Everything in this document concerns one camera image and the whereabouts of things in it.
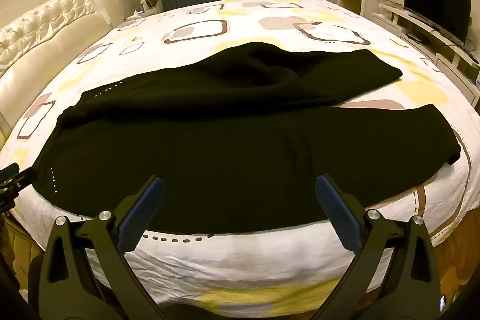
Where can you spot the cream bed base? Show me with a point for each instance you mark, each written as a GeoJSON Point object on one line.
{"type": "Point", "coordinates": [22, 241]}

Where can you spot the patterned white bed sheet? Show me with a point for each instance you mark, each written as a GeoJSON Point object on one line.
{"type": "Point", "coordinates": [262, 260]}

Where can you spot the black flat television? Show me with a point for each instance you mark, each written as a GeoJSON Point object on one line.
{"type": "Point", "coordinates": [437, 1]}

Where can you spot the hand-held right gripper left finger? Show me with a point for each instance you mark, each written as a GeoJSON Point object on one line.
{"type": "Point", "coordinates": [140, 215]}

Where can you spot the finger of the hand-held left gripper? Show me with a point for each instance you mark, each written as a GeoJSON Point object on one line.
{"type": "Point", "coordinates": [17, 179]}

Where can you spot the cream tufted headboard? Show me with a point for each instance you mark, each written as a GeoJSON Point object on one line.
{"type": "Point", "coordinates": [56, 24]}

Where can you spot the black pants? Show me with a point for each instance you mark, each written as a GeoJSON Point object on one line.
{"type": "Point", "coordinates": [225, 155]}

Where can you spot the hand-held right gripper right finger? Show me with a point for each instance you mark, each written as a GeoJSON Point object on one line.
{"type": "Point", "coordinates": [337, 213]}

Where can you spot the white television stand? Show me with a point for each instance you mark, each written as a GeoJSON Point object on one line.
{"type": "Point", "coordinates": [446, 42]}

